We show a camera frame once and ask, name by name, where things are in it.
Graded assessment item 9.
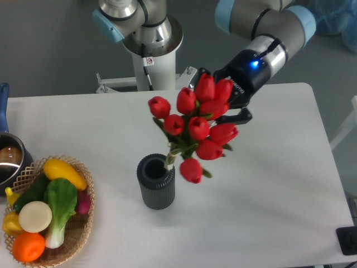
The dark grey ribbed vase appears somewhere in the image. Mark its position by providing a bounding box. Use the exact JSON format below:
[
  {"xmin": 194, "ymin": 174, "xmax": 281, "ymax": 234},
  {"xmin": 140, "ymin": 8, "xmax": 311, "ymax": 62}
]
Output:
[{"xmin": 137, "ymin": 154, "xmax": 176, "ymax": 210}]

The yellow banana tip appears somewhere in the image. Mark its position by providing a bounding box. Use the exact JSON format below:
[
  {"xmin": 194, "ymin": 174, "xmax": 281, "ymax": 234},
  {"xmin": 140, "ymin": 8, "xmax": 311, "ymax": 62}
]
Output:
[{"xmin": 5, "ymin": 187, "xmax": 20, "ymax": 207}]

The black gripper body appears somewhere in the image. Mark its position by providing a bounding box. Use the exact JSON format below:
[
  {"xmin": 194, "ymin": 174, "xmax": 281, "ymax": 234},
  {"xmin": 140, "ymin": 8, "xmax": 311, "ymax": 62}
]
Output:
[{"xmin": 213, "ymin": 49, "xmax": 271, "ymax": 108}]

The woven wicker basket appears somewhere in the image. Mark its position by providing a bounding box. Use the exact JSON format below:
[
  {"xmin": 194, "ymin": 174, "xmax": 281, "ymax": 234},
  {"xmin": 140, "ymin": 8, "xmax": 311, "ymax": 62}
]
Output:
[{"xmin": 11, "ymin": 155, "xmax": 95, "ymax": 267}]

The purple red radish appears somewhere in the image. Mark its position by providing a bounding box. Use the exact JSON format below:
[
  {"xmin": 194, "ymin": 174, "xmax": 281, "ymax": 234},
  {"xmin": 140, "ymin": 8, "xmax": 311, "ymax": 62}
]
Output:
[{"xmin": 75, "ymin": 191, "xmax": 91, "ymax": 215}]

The orange fruit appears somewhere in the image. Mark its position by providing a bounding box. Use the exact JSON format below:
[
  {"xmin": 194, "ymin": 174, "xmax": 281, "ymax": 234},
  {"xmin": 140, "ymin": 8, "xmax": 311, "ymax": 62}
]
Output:
[{"xmin": 12, "ymin": 233, "xmax": 45, "ymax": 262}]

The yellow bell pepper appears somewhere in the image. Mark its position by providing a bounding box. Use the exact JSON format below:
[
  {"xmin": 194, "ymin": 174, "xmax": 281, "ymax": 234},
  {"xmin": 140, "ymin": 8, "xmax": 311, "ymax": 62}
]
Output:
[{"xmin": 2, "ymin": 212, "xmax": 24, "ymax": 237}]

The yellow squash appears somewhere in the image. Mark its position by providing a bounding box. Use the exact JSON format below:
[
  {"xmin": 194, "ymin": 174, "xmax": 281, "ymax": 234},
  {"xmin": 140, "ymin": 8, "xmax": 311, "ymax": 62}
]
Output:
[{"xmin": 43, "ymin": 159, "xmax": 87, "ymax": 191}]

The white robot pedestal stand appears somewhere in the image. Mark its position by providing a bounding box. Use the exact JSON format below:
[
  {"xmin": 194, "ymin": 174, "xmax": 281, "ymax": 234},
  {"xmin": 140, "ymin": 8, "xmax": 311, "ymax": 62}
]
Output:
[{"xmin": 92, "ymin": 1, "xmax": 197, "ymax": 91}]

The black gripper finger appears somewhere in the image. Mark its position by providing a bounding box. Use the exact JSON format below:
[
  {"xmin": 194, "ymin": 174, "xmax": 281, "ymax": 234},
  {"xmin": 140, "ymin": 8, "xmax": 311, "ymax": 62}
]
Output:
[
  {"xmin": 189, "ymin": 67, "xmax": 215, "ymax": 89},
  {"xmin": 215, "ymin": 107, "xmax": 253, "ymax": 125}
]

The green bok choy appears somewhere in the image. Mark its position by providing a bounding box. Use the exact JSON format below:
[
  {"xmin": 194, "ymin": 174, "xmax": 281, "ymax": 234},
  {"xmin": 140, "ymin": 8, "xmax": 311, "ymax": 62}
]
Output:
[{"xmin": 44, "ymin": 178, "xmax": 78, "ymax": 249}]

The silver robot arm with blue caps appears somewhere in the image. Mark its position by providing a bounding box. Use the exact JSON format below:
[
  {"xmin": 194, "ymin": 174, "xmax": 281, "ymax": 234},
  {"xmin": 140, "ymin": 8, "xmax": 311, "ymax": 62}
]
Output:
[{"xmin": 209, "ymin": 1, "xmax": 316, "ymax": 126}]

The black device at table edge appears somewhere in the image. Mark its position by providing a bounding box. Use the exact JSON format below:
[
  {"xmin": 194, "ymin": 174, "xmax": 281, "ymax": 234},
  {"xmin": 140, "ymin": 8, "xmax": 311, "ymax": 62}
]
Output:
[{"xmin": 336, "ymin": 226, "xmax": 356, "ymax": 256}]

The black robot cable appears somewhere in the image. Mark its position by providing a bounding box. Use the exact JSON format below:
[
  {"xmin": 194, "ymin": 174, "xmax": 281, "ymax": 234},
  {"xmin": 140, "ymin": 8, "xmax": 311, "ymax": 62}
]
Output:
[{"xmin": 141, "ymin": 44, "xmax": 155, "ymax": 92}]

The blue handled saucepan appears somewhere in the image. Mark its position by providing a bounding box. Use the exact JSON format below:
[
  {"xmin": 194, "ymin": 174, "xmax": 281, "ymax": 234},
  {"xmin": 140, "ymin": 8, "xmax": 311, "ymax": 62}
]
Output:
[{"xmin": 1, "ymin": 83, "xmax": 33, "ymax": 197}]

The red tulip bouquet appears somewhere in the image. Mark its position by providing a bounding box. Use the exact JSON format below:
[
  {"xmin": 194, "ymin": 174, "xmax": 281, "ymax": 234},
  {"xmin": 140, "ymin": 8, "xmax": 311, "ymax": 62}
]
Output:
[{"xmin": 148, "ymin": 73, "xmax": 239, "ymax": 184}]

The dark green cucumber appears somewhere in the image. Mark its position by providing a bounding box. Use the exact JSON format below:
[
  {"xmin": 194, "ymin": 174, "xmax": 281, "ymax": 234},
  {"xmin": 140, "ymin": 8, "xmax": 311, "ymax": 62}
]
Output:
[{"xmin": 13, "ymin": 173, "xmax": 50, "ymax": 213}]

